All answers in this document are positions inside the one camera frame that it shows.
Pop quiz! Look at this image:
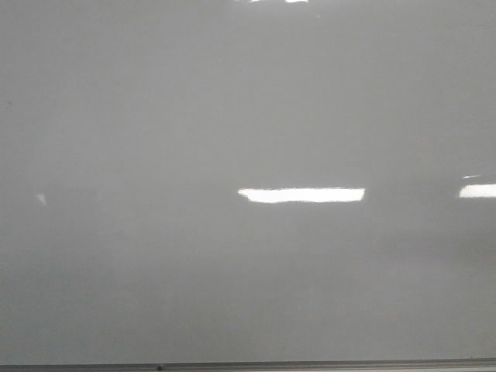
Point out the white whiteboard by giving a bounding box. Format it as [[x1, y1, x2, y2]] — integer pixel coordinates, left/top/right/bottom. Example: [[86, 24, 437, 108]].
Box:
[[1, 1, 495, 364]]

